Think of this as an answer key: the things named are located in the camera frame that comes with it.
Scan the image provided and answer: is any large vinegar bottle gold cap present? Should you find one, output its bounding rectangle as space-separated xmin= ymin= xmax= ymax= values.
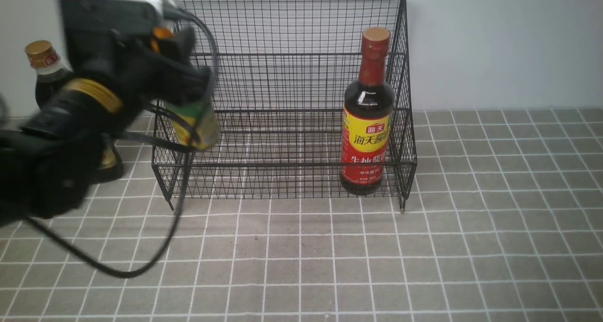
xmin=24 ymin=40 xmax=123 ymax=184

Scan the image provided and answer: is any black wire mesh shelf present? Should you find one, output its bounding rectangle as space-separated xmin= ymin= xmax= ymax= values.
xmin=152 ymin=0 xmax=417 ymax=210

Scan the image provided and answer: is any small oyster sauce bottle orange cap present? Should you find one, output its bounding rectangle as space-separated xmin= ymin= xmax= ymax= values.
xmin=150 ymin=26 xmax=220 ymax=151

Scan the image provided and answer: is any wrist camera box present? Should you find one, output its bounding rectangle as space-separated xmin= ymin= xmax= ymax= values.
xmin=56 ymin=0 xmax=179 ymax=70

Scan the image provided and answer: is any soy sauce bottle red neck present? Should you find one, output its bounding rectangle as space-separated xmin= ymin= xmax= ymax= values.
xmin=340 ymin=27 xmax=395 ymax=196

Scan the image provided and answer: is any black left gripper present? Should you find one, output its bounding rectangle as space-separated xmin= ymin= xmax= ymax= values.
xmin=71 ymin=27 xmax=215 ymax=129

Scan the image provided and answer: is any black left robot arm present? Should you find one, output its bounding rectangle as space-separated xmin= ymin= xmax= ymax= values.
xmin=0 ymin=26 xmax=212 ymax=226

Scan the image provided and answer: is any black cable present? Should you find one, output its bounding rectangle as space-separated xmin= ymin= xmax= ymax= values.
xmin=0 ymin=7 xmax=220 ymax=279

